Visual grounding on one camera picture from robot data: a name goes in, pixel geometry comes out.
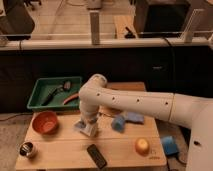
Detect light blue towel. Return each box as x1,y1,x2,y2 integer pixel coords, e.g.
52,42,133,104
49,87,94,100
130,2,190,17
74,120,87,131

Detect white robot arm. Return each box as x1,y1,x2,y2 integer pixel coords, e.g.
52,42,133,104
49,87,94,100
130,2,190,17
79,74,213,171

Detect red bowl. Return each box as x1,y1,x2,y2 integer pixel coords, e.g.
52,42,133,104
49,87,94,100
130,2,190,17
32,111,59,135

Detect white cup on side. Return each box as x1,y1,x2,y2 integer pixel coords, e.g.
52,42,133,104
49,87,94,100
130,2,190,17
81,123,98,137

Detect red chili pepper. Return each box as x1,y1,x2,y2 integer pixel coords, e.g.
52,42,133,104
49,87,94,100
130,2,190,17
62,93,79,105

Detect black remote control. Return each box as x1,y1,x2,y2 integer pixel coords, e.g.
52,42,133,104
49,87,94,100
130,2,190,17
87,144,107,169

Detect blue cloth piece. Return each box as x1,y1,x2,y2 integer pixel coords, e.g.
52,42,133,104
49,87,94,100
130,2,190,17
125,112,144,124

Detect green plastic tray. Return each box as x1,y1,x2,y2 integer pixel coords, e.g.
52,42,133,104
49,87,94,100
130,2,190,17
27,76,82,112

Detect orange fruit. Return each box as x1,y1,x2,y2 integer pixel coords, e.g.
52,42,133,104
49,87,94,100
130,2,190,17
135,138,150,155

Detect silver metal cup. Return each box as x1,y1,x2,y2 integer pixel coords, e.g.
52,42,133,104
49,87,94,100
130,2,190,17
19,142,36,158

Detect blue device on floor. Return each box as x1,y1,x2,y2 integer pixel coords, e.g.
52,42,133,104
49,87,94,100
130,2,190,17
161,136,179,156

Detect black office chair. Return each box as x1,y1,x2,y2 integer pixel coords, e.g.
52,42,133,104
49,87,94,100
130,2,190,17
0,0,35,41

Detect black handled brush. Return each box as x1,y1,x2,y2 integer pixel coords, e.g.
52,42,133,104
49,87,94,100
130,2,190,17
42,81,71,106

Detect metal rail post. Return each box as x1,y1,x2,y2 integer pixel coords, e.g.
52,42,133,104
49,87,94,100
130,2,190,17
90,10,100,45

